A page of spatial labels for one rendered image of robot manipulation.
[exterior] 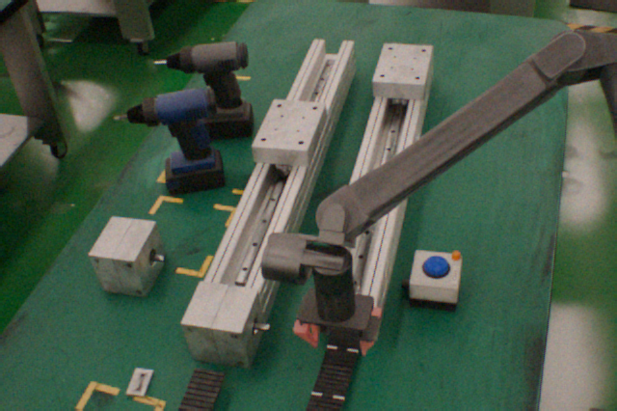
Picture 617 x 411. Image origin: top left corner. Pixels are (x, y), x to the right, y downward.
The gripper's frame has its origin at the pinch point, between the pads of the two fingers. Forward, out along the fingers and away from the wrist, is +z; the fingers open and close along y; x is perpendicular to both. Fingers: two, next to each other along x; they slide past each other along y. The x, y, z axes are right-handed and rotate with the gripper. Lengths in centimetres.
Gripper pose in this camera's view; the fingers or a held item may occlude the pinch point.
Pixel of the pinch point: (339, 344)
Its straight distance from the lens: 115.8
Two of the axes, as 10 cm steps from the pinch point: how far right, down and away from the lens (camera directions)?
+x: -2.5, 6.6, -7.0
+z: 0.9, 7.4, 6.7
